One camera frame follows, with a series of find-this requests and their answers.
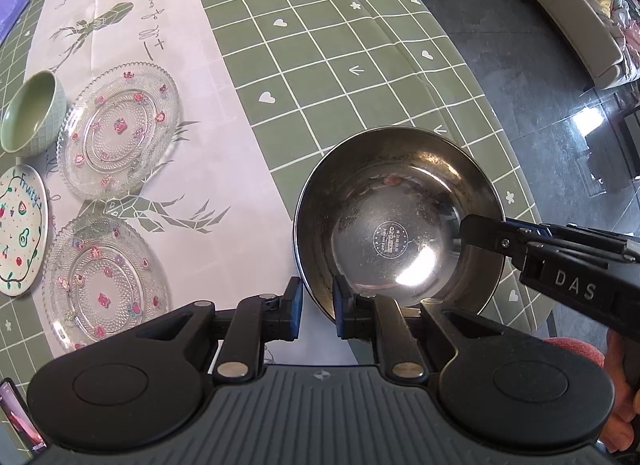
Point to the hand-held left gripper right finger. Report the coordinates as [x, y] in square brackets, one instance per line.
[342, 310]

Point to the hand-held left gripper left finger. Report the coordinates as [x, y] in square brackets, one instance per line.
[295, 309]

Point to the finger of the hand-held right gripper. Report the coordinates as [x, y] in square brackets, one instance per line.
[487, 235]
[535, 228]

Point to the stainless steel bowl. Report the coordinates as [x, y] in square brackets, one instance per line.
[400, 225]

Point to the white fruit pattern plate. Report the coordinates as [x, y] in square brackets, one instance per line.
[20, 235]

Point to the person's right hand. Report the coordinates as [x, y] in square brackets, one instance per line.
[627, 370]

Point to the coral fuzzy clothing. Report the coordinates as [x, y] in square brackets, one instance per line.
[575, 352]

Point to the dark low table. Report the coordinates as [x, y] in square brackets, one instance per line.
[620, 145]

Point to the white deer print table runner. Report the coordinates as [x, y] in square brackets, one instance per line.
[225, 145]

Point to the clear glass flower plate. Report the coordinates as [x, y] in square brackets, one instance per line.
[107, 285]
[120, 130]

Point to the beige sofa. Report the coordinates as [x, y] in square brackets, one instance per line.
[575, 10]

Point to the green checked tablecloth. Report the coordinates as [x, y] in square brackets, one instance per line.
[350, 45]

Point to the smartphone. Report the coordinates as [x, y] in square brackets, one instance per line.
[20, 420]

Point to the green ceramic bowl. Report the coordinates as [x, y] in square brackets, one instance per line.
[32, 112]

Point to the purple tissue pack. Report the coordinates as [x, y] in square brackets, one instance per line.
[11, 12]

